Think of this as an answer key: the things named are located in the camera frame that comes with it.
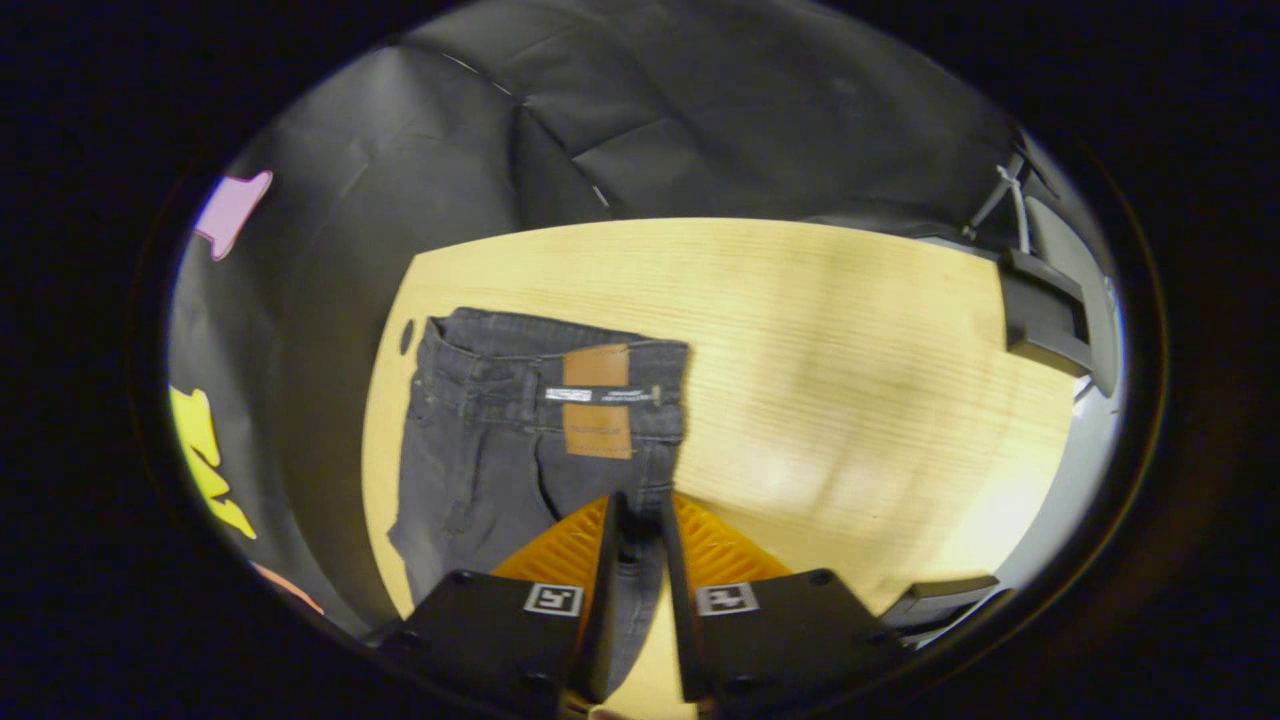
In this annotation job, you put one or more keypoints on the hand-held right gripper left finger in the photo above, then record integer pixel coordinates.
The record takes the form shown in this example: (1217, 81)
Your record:
(610, 600)

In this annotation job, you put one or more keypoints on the black backdrop cloth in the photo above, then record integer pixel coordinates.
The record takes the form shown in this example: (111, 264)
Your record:
(600, 120)

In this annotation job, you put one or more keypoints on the dark grey jeans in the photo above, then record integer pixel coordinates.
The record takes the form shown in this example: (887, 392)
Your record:
(480, 450)

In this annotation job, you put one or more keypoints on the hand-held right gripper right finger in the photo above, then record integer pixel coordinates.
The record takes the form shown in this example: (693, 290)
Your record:
(678, 600)

